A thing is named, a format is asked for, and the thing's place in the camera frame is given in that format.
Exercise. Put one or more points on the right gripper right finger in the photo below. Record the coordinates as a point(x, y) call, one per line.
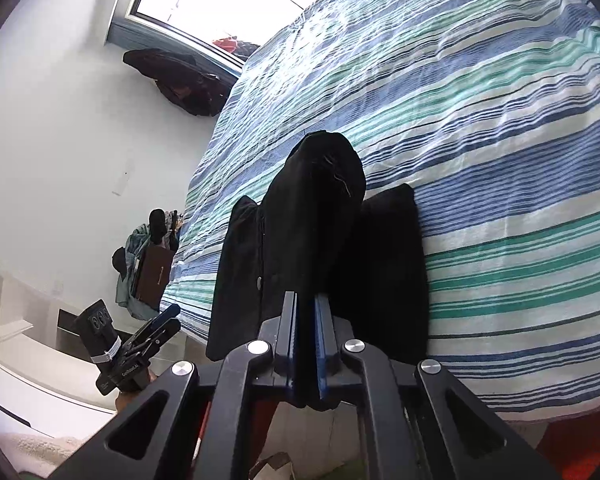
point(416, 421)

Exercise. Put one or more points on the dark hanging bag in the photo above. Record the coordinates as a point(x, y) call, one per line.
point(181, 81)

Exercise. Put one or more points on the white furniture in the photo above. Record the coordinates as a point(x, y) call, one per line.
point(43, 391)

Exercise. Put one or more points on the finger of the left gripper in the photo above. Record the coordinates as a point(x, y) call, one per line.
point(148, 345)
point(171, 313)

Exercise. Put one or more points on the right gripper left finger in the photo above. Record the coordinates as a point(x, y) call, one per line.
point(192, 422)

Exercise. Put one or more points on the striped blue bedsheet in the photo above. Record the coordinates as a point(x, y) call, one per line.
point(490, 110)

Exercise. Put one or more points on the clutter pile beside bed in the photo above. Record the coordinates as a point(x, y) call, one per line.
point(144, 263)

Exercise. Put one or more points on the red and dark clothes pile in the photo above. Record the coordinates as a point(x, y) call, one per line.
point(239, 48)

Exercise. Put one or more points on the orange red rug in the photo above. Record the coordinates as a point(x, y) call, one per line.
point(573, 446)

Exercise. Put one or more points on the window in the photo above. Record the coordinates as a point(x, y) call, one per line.
point(191, 26)

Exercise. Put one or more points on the black pants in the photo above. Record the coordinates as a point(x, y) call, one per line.
point(316, 233)

